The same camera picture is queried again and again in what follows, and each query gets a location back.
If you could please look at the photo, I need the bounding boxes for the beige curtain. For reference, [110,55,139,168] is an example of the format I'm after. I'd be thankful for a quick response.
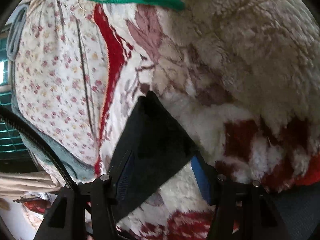
[0,171,61,199]

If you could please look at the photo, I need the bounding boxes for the window with green grille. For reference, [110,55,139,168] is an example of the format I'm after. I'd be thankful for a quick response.
[1,25,31,161]

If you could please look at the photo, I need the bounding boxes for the black pants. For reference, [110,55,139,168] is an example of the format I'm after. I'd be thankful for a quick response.
[108,91,197,221]

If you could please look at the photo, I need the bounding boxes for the grey-blue fuzzy cardigan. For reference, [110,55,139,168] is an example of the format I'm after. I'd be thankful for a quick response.
[11,95,95,183]

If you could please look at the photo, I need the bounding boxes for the folded grey towel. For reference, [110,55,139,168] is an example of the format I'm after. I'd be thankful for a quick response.
[6,3,29,62]

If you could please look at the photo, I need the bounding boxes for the black braided cable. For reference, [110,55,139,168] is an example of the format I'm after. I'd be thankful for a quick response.
[0,106,75,190]

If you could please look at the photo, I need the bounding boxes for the floral print quilt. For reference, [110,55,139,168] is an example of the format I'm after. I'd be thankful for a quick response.
[15,0,108,182]

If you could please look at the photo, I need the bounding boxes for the red white floral fleece blanket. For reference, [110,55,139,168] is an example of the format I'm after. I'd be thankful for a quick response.
[94,0,319,239]

